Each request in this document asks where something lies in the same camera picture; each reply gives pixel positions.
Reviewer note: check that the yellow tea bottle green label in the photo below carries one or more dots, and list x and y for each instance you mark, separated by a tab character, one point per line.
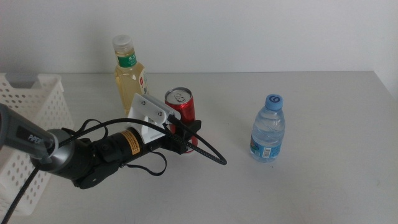
127	81

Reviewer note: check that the red drink can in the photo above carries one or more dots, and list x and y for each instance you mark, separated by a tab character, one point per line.
183	109

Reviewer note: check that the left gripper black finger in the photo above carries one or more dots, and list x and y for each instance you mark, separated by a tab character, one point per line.
192	127

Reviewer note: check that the clear water bottle blue cap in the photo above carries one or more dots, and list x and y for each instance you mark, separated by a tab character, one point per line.
267	130

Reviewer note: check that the white perforated plastic basket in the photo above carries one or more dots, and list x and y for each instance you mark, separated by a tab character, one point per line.
49	81

